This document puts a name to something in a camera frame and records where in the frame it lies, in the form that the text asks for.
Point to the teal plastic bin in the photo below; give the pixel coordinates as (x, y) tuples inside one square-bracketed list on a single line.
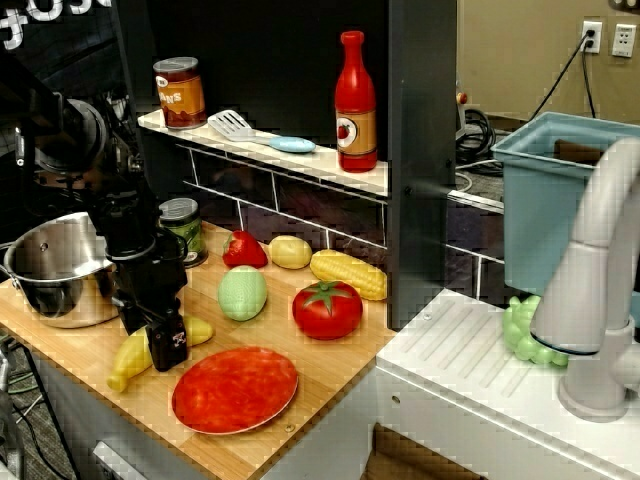
[(540, 225)]

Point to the white kitchen cabinet front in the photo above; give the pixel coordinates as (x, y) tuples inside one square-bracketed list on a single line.
[(100, 415)]

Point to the dark grey divider panel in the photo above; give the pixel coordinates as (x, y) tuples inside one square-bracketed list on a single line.
[(422, 150)]

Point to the yellow toy potato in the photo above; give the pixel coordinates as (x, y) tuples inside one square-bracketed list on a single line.
[(290, 252)]

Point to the yellow toy banana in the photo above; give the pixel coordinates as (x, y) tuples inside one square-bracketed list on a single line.
[(130, 360)]

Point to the red stop button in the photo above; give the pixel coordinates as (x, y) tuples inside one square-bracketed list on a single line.
[(461, 97)]

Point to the grey toy faucet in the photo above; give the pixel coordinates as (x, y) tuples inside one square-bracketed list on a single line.
[(590, 280)]

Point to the red toy pepper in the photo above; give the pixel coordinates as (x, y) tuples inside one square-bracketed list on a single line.
[(244, 250)]

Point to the yellow toy corn cob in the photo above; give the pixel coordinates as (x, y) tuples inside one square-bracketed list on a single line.
[(350, 274)]

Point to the white wall power outlet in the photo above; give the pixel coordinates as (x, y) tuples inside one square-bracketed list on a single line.
[(591, 36)]

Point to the white sink counter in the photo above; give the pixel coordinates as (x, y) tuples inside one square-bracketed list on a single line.
[(450, 360)]

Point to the red orange plate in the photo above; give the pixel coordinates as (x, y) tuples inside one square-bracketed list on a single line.
[(235, 390)]

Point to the steel cooking pot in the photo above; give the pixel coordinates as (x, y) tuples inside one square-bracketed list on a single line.
[(50, 295)]

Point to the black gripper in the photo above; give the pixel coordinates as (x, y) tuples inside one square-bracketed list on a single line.
[(150, 275)]

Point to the green toy lime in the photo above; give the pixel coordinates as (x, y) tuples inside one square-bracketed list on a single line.
[(242, 292)]

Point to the red ketchup bottle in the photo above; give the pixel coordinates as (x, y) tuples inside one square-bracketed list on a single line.
[(356, 100)]

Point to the orange beans can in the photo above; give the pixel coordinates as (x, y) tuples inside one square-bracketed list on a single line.
[(179, 92)]

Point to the white wall socket plate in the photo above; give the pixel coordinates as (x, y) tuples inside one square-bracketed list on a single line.
[(623, 40)]

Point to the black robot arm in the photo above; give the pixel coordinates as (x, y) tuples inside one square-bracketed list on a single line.
[(125, 210)]

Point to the green toy grapes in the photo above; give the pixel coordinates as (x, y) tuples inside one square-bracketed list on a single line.
[(520, 330)]

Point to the green vegetable can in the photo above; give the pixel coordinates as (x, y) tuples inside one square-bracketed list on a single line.
[(187, 235)]

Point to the white kitchen shelf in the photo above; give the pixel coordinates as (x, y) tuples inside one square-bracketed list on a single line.
[(300, 162)]

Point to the red toy tomato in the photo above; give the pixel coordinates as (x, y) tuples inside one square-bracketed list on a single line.
[(327, 312)]

